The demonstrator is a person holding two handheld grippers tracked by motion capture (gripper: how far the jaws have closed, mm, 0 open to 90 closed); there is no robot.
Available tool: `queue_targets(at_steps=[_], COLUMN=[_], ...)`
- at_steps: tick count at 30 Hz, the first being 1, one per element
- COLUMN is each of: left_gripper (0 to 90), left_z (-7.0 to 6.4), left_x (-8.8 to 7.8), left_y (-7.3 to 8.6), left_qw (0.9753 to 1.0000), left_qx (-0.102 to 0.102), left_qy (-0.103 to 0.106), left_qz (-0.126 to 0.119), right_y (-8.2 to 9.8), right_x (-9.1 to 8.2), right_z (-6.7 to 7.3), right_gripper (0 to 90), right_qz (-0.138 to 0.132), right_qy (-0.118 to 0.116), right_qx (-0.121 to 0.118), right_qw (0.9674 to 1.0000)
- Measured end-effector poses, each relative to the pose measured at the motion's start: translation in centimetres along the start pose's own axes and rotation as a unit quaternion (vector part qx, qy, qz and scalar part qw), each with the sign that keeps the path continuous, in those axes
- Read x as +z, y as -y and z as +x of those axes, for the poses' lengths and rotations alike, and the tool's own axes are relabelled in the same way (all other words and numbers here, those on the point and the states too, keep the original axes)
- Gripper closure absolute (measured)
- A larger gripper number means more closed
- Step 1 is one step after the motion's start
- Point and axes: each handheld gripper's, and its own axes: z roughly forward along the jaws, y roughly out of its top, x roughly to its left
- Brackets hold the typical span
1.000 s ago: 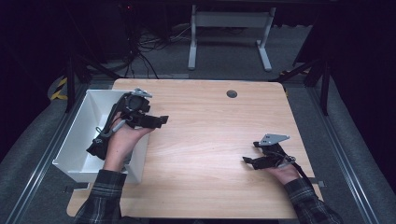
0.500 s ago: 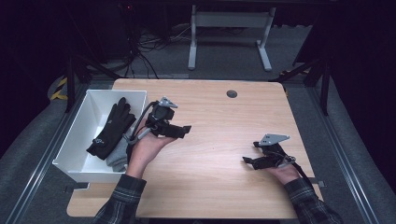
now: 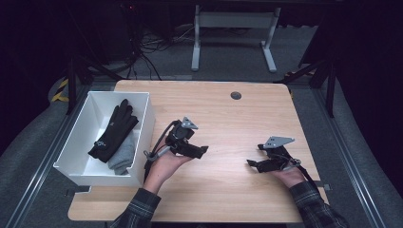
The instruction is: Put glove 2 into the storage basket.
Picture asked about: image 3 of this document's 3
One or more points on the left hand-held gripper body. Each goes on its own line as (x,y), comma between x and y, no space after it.
(179,139)

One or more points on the black metal stand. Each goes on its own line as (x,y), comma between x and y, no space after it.
(72,85)
(331,91)

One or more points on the white box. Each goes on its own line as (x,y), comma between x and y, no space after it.
(76,158)

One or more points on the person's right hand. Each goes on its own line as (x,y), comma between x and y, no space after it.
(291,177)

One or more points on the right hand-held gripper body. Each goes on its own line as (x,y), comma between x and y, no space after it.
(278,160)

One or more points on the black glove with logo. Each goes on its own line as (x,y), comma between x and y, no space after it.
(115,133)

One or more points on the grey metal rail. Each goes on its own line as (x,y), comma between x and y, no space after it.
(41,164)
(351,164)

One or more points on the grey table grommet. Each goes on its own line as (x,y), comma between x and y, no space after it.
(236,95)

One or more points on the white desk frame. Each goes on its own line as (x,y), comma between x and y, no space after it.
(234,19)

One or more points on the grey mitten with label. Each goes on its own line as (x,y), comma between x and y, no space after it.
(125,155)

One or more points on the yellow and black tape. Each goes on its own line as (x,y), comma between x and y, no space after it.
(61,90)

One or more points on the person's left hand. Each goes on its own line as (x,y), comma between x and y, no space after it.
(166,167)

